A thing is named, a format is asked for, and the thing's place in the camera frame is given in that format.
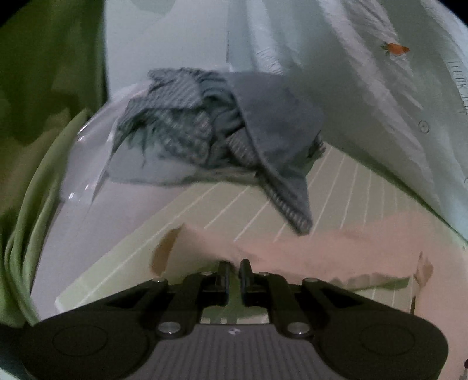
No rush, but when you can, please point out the light blue cloth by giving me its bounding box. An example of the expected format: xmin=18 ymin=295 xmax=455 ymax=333
xmin=106 ymin=142 xmax=264 ymax=187

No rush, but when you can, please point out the carrot print quilt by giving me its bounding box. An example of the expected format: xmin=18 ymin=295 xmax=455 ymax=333
xmin=225 ymin=0 xmax=468 ymax=242

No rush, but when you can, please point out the white board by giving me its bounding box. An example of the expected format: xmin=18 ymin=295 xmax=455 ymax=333
xmin=104 ymin=0 xmax=286 ymax=106

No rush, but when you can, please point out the beige garment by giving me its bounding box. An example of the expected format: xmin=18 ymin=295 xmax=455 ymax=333
xmin=152 ymin=210 xmax=468 ymax=380

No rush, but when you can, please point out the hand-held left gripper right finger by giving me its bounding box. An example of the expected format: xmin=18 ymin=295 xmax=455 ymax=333
xmin=239 ymin=259 xmax=362 ymax=338

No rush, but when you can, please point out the clear plastic bag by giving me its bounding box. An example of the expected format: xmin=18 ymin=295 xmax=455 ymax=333
xmin=60 ymin=84 xmax=147 ymax=205

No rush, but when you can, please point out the green grid mat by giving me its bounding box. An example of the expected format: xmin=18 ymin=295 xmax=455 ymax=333
xmin=55 ymin=141 xmax=465 ymax=326

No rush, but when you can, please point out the dark green curtain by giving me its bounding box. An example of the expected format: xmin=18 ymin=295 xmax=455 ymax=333
xmin=0 ymin=0 xmax=108 ymax=220

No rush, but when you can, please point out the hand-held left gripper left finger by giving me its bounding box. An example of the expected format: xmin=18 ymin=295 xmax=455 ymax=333
xmin=106 ymin=260 xmax=231 ymax=338

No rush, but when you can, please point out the light green cloth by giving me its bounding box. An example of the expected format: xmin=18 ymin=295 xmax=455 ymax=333
xmin=0 ymin=108 xmax=90 ymax=329

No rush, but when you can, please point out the grey-blue sweater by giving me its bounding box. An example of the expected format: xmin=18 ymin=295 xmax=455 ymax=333
xmin=205 ymin=71 xmax=326 ymax=234

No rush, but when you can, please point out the checked shirt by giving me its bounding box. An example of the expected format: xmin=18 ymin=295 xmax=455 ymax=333
xmin=110 ymin=68 xmax=264 ymax=176

